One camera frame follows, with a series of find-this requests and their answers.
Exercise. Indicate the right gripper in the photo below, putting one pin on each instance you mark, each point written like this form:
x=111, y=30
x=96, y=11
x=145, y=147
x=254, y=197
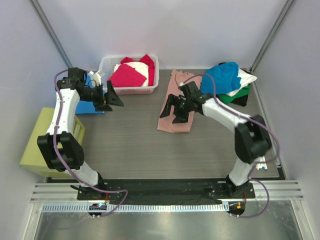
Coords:
x=171, y=101

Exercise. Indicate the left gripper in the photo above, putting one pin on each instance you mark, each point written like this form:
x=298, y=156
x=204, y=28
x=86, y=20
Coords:
x=111, y=98

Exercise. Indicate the pink t-shirt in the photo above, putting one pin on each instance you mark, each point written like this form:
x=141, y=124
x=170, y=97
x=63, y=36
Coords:
x=173, y=117

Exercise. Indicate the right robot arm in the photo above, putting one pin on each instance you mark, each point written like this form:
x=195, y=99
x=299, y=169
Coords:
x=251, y=139

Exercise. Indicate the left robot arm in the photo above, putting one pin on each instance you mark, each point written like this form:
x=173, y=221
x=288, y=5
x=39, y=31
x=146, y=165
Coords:
x=91, y=182

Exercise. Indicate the blue folder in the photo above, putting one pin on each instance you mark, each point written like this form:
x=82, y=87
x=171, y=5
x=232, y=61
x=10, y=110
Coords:
x=85, y=107

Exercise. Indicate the red t-shirt in basket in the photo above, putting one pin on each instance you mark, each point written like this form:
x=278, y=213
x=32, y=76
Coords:
x=148, y=61

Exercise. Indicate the white t-shirt in basket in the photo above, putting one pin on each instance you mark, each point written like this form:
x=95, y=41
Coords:
x=130, y=74

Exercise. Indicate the green t-shirt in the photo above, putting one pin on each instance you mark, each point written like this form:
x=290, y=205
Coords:
x=226, y=99

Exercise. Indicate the blue t-shirt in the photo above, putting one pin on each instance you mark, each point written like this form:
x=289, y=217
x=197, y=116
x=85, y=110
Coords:
x=225, y=77

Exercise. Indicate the black t-shirt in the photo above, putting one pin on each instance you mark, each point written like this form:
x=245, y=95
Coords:
x=240, y=100

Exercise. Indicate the white t-shirt on pile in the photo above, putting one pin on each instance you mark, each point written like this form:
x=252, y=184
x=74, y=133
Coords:
x=245, y=80

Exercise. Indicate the yellow-green box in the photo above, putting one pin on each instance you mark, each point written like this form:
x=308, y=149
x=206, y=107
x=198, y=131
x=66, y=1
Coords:
x=40, y=155

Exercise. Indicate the marker pens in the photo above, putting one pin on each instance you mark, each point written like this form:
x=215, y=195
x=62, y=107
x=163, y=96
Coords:
x=260, y=164

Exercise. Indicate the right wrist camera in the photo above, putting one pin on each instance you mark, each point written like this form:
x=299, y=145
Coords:
x=181, y=85

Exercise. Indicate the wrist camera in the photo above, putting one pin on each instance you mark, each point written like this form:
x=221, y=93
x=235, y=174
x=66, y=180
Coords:
x=96, y=77
x=181, y=85

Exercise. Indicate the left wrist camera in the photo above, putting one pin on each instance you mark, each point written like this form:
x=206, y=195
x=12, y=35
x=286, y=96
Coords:
x=96, y=77

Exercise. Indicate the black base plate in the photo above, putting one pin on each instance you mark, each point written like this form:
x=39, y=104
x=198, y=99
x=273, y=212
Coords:
x=174, y=192

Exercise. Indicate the white slotted cable duct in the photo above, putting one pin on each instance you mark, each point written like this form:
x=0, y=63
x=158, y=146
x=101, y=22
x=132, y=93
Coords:
x=100, y=208

